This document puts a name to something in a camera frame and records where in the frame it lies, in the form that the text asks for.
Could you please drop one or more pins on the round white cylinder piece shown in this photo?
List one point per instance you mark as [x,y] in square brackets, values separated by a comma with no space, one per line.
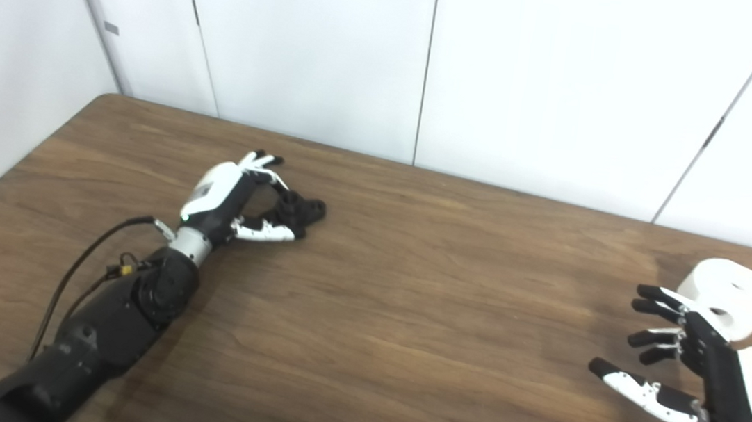
[738,291]

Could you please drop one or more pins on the grey wall label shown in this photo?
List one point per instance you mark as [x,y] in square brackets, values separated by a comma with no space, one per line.
[111,28]

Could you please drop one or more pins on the black flanged holder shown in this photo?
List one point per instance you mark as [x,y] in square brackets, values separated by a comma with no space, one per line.
[303,210]

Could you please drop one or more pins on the dark wall panel hinge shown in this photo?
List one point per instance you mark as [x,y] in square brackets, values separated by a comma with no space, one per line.
[195,11]
[713,132]

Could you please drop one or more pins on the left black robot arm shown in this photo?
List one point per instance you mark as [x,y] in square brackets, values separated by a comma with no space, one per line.
[105,329]

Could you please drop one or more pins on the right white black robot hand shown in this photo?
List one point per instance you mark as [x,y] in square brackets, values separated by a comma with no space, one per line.
[730,395]

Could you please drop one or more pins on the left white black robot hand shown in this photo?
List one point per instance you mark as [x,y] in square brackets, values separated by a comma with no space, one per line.
[213,197]

